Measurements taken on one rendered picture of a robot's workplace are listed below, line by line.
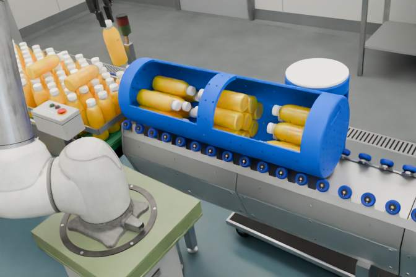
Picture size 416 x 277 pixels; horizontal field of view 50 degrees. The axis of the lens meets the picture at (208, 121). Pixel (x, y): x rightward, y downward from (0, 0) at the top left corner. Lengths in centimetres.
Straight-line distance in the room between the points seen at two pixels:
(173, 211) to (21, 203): 42
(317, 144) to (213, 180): 52
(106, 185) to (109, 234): 16
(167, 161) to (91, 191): 72
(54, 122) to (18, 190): 68
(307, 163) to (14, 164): 86
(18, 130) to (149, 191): 44
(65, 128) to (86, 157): 72
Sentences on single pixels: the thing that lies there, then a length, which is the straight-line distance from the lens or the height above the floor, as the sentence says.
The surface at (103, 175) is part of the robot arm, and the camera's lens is 120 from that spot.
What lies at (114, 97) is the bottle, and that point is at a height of 105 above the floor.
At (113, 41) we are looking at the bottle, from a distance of 191.
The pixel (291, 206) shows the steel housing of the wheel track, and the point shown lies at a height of 85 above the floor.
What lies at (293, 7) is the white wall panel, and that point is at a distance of 530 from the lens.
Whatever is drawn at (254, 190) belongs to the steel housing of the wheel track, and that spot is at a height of 86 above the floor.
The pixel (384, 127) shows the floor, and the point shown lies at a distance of 356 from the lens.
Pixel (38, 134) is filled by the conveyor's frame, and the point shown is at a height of 84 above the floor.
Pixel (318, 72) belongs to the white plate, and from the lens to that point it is 206.
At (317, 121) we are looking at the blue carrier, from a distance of 141.
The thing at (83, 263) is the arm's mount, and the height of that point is 106.
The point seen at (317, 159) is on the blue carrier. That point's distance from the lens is 143.
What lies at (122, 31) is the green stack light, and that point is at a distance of 240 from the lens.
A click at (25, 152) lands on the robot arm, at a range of 126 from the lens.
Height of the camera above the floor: 199
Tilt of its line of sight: 33 degrees down
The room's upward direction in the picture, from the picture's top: 8 degrees counter-clockwise
